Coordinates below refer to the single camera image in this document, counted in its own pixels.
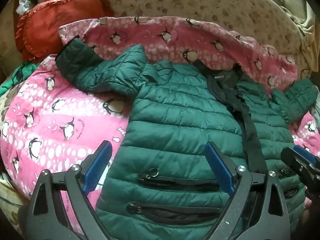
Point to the green cloth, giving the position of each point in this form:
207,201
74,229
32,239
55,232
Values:
17,76

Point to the red ruffled pillow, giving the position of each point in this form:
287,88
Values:
55,20

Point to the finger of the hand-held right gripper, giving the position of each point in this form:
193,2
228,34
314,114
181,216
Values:
306,155
290,157

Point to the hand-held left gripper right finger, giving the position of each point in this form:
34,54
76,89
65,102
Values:
220,165

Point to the cream crumpled cloth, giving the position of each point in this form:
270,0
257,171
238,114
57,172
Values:
300,15

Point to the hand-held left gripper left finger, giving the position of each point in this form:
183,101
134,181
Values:
98,163

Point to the cream leaf print cloth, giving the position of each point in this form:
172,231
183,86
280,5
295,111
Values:
11,205

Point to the clear plastic wrap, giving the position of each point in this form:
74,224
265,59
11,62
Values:
23,3

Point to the beige floral bed sheet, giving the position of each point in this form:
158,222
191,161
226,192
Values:
200,2

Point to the green puffer jacket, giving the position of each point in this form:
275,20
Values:
180,110

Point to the pink penguin print blanket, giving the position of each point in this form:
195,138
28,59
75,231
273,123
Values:
57,120

